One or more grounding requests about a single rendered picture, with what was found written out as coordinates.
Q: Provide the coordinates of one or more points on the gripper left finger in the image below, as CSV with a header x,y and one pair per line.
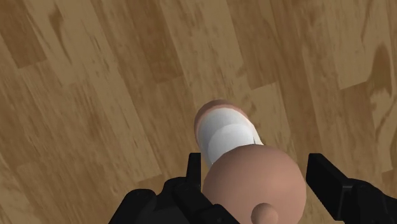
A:
x,y
186,198

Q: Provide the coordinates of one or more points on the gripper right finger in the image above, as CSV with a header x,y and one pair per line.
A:
x,y
335,189

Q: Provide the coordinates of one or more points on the pink and white figure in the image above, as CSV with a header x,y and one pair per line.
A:
x,y
248,173

